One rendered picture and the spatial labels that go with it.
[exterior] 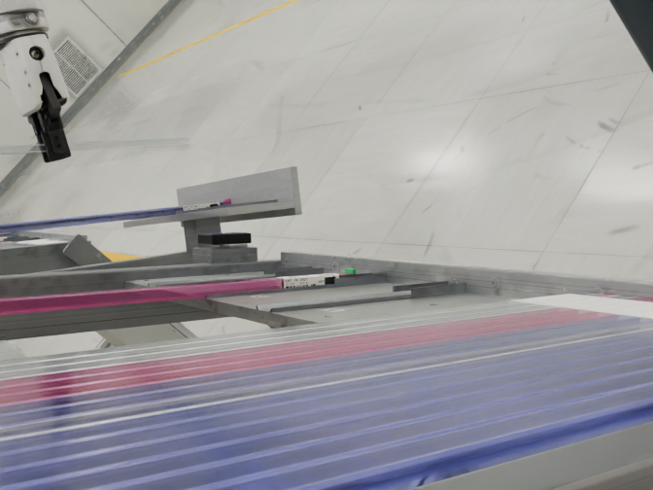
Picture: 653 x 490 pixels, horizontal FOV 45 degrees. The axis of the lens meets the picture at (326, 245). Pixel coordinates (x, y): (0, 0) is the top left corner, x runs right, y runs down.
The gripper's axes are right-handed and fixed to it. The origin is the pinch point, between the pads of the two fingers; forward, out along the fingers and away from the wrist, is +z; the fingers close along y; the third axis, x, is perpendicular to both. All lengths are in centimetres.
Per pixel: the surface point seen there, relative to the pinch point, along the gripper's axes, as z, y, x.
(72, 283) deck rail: 15.6, -34.8, 14.3
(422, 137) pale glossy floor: 20, 73, -143
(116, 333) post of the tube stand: 26.3, -14.0, 4.4
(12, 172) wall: -22, 693, -189
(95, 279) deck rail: 16.0, -34.9, 12.0
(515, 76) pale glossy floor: 8, 45, -161
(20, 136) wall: -54, 691, -208
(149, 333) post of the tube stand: 27.9, -14.0, 0.0
